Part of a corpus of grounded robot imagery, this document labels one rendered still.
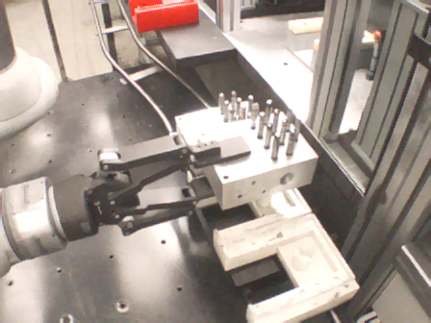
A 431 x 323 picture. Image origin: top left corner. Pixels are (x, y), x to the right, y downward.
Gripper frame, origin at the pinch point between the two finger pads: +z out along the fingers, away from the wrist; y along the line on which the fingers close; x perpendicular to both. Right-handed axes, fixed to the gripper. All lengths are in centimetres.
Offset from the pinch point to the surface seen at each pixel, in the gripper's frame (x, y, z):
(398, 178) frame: -11.4, 2.1, 18.5
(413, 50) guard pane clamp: -7.0, 17.1, 18.4
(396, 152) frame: -9.4, 4.6, 18.8
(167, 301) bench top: -1.8, -28.2, -10.8
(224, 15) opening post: 47, -1, 19
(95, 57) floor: 230, -97, -12
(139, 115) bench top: 52, -28, -4
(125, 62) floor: 211, -97, 8
